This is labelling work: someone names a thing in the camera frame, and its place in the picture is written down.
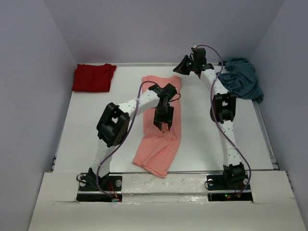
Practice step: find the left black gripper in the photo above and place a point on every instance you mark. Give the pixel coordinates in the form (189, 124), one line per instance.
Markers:
(166, 119)

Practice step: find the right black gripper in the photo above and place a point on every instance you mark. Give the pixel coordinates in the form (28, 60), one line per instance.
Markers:
(180, 68)

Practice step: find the pink t shirt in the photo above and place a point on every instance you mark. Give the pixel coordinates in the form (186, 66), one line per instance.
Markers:
(158, 148)

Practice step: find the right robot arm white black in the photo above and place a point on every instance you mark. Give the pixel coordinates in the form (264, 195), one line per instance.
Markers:
(222, 112)

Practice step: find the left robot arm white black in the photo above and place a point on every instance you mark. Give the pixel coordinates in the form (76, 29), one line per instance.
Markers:
(117, 120)

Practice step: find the blue crumpled t shirt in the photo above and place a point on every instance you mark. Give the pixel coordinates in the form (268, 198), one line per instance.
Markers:
(240, 79)

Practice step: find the red folded t shirt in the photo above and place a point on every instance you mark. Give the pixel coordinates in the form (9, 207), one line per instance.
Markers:
(93, 78)

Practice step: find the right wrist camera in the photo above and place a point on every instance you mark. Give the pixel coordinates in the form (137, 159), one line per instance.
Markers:
(194, 47)

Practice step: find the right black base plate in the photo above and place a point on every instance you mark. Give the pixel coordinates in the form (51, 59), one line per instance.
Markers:
(218, 191)

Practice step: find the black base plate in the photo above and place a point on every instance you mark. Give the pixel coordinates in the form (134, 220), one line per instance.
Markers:
(109, 191)
(218, 191)

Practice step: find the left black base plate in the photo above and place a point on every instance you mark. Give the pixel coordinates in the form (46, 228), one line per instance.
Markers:
(109, 191)

